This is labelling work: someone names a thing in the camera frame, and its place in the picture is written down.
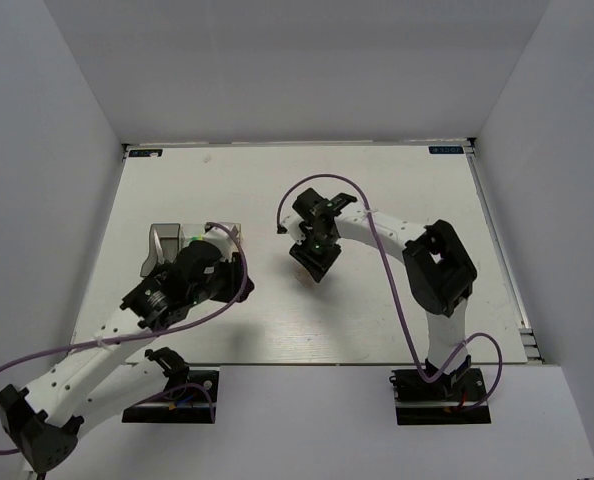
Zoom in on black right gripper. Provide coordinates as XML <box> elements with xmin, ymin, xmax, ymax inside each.
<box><xmin>290</xmin><ymin>228</ymin><xmax>342</xmax><ymax>283</ymax></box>

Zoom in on white eraser block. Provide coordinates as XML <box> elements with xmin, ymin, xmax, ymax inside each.
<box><xmin>295</xmin><ymin>270</ymin><xmax>314</xmax><ymax>288</ymax></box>

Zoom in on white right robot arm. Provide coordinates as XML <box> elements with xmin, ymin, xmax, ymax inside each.
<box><xmin>277</xmin><ymin>188</ymin><xmax>477</xmax><ymax>399</ymax></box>

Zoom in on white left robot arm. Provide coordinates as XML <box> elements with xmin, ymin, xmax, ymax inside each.
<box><xmin>0</xmin><ymin>230</ymin><xmax>254</xmax><ymax>477</ymax></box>

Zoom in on orange plastic container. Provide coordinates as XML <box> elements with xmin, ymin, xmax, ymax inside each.
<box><xmin>204</xmin><ymin>222</ymin><xmax>241</xmax><ymax>248</ymax></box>

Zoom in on clear plastic container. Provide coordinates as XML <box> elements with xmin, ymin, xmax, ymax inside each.
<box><xmin>179</xmin><ymin>223</ymin><xmax>206</xmax><ymax>248</ymax></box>

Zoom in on smoky grey plastic container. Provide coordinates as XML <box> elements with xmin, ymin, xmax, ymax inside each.
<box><xmin>140</xmin><ymin>223</ymin><xmax>182</xmax><ymax>278</ymax></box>

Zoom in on left corner label sticker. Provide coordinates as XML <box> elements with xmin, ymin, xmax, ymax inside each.
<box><xmin>128</xmin><ymin>149</ymin><xmax>163</xmax><ymax>158</ymax></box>

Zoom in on corner label sticker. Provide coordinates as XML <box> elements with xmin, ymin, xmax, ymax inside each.
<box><xmin>428</xmin><ymin>145</ymin><xmax>464</xmax><ymax>155</ymax></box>
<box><xmin>128</xmin><ymin>149</ymin><xmax>163</xmax><ymax>158</ymax></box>

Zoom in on right corner label sticker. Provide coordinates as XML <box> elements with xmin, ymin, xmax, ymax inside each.
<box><xmin>428</xmin><ymin>145</ymin><xmax>464</xmax><ymax>155</ymax></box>

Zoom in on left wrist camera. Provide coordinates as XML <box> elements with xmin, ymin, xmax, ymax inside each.
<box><xmin>202</xmin><ymin>222</ymin><xmax>241</xmax><ymax>261</ymax></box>

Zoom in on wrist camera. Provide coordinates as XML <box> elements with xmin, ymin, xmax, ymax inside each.
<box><xmin>202</xmin><ymin>222</ymin><xmax>241</xmax><ymax>261</ymax></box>
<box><xmin>277</xmin><ymin>213</ymin><xmax>306</xmax><ymax>245</ymax></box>

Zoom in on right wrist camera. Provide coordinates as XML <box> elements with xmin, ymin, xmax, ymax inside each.
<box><xmin>277</xmin><ymin>213</ymin><xmax>306</xmax><ymax>245</ymax></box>

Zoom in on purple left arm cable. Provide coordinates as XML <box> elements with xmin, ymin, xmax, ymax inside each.
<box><xmin>0</xmin><ymin>222</ymin><xmax>251</xmax><ymax>456</ymax></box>

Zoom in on black handled scissors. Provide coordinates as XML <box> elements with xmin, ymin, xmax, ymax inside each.
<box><xmin>153</xmin><ymin>230</ymin><xmax>175</xmax><ymax>264</ymax></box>

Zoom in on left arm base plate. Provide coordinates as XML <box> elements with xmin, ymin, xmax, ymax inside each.
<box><xmin>121</xmin><ymin>367</ymin><xmax>220</xmax><ymax>425</ymax></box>

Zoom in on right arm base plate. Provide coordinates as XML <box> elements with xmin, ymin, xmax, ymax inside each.
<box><xmin>389</xmin><ymin>368</ymin><xmax>491</xmax><ymax>426</ymax></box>

